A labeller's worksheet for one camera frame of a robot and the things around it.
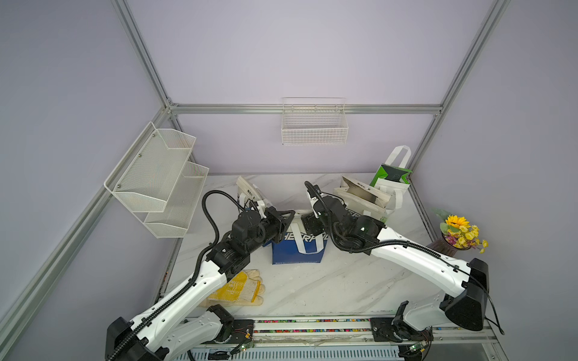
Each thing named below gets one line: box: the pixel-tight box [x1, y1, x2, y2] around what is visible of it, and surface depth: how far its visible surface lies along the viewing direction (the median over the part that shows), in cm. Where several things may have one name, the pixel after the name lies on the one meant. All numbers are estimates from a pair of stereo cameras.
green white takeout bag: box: [370, 145, 413, 222], surface depth 86 cm
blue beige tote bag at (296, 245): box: [262, 211, 329, 266], surface depth 79 cm
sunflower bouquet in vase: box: [426, 207, 490, 258], surface depth 73 cm
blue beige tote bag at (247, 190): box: [235, 175, 268, 208], surface depth 85 cm
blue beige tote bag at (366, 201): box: [333, 175, 394, 218], surface depth 79 cm
